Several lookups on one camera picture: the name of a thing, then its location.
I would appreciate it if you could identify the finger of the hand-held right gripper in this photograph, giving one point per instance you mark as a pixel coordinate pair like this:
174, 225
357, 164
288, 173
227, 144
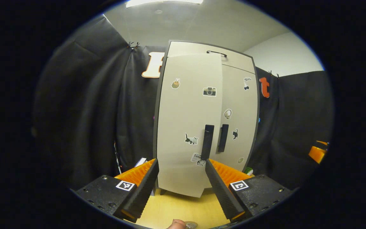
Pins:
317, 154

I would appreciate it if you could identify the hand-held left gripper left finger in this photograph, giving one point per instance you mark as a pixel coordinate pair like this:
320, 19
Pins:
145, 189

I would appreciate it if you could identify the ceiling light panel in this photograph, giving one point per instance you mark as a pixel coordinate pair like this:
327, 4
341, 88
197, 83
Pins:
164, 2

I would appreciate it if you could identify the black backdrop cloth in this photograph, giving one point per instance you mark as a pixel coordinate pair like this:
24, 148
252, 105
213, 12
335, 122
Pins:
84, 111

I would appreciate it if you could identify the thin grey rod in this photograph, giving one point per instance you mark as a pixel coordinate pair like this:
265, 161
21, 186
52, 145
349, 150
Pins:
117, 157

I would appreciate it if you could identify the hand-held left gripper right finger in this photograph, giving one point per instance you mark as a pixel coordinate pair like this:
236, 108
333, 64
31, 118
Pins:
222, 190

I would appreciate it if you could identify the round ceiling sensor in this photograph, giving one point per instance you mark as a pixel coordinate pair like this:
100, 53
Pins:
158, 11

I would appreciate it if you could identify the white grey cabinet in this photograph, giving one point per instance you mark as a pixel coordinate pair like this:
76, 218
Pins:
155, 127

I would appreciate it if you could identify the white cabinet door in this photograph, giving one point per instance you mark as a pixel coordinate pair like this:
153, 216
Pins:
243, 108
183, 111

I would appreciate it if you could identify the white cabinet drawer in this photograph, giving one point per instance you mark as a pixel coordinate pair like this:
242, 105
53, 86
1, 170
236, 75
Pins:
189, 49

